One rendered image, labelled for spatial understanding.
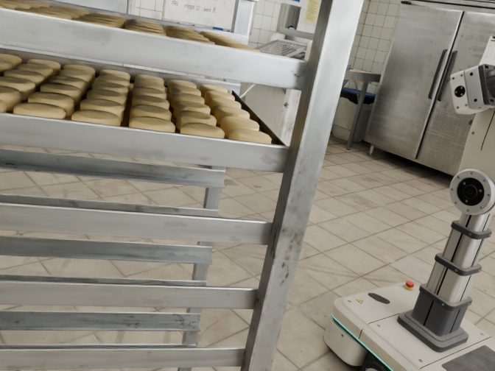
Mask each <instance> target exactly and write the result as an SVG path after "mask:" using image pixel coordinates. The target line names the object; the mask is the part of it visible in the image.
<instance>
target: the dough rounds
mask: <svg viewBox="0 0 495 371"><path fill-rule="evenodd" d="M196 88H197V86H196V85H195V84H194V83H192V82H187V81H183V80H177V79H171V80H170V81H168V88H165V87H164V80H163V79H161V78H160V77H154V76H150V75H136V76H135V82H130V75H129V74H128V73H125V72H122V71H114V70H101V71H100V73H99V76H98V77H95V70H94V68H91V67H87V66H80V65H70V64H68V65H64V67H63V70H60V64H59V63H57V62H54V61H50V60H39V59H30V60H28V61H27V64H21V58H20V57H17V56H14V55H10V54H0V112H4V113H16V114H22V115H29V116H41V117H47V118H54V119H65V120H72V121H84V122H91V123H97V124H109V125H116V126H122V127H134V128H140V129H147V130H158V131H165V132H171V133H183V134H190V135H201V136H208V137H215V138H227V139H233V140H240V141H252V142H258V143H265V144H271V140H272V139H271V138H270V136H269V135H267V134H265V133H263V132H259V125H258V123H257V122H255V121H253V120H250V119H249V118H250V114H249V113H248V112H247V111H245V110H241V105H240V103H239V102H236V101H234V100H235V97H234V96H233V95H231V94H229V93H227V92H228V91H227V89H226V88H223V87H220V86H216V85H201V86H200V90H197V89H196Z"/></svg>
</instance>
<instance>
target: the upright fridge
mask: <svg viewBox="0 0 495 371"><path fill-rule="evenodd" d="M401 3H402V4H401V6H400V10H399V14H398V17H397V20H396V25H395V28H394V30H393V36H392V38H391V42H390V46H389V49H388V52H387V56H386V60H385V64H384V68H383V70H382V75H381V78H380V81H379V86H378V89H377V92H376V96H375V99H374V103H373V107H372V110H371V115H370V118H369V121H368V125H367V129H366V131H365V136H364V139H363V141H362V142H363V143H364V144H369V145H371V146H370V149H369V152H370V153H369V154H368V156H370V157H371V156H372V154H371V153H373V149H374V147H376V148H379V149H383V150H384V151H387V152H390V153H393V154H395V155H398V156H401V157H403V158H406V159H409V160H412V161H415V162H417V163H420V164H423V165H425V166H428V167H431V168H433V169H437V170H438V171H441V172H445V173H447V174H450V175H452V176H455V175H456V174H457V173H458V171H459V168H460V163H461V160H462V156H463V151H464V149H465V145H466V140H467V137H468V134H469V131H470V129H471V126H472V123H473V120H474V117H475V115H476V113H473V114H460V113H457V112H456V110H455V109H454V105H453V99H452V90H451V85H450V81H451V75H452V74H455V73H457V72H460V71H463V70H466V69H469V68H472V67H475V66H478V65H479V64H480V61H481V59H482V56H483V55H484V52H485V49H486V46H487V45H488V41H489V39H490V36H492V37H493V36H495V0H405V1H401ZM469 120H472V123H471V124H468V122H469Z"/></svg>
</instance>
